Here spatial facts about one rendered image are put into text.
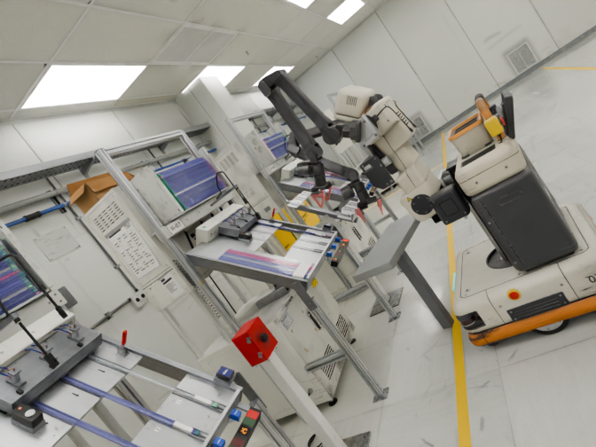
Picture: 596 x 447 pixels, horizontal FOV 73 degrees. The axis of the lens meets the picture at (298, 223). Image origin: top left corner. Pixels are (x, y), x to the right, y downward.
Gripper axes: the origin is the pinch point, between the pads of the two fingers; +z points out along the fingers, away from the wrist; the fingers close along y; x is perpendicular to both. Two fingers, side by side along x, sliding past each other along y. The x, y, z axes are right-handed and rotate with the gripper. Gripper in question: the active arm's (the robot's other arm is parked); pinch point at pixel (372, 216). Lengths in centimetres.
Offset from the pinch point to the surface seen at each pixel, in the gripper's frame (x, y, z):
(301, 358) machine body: -33, 63, 50
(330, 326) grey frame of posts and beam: -11, 41, 42
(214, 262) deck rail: -6, 87, -12
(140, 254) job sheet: -12, 128, -35
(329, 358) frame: -23, 49, 56
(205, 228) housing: -19, 89, -38
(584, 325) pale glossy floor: 13, -57, 80
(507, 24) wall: -508, -487, -407
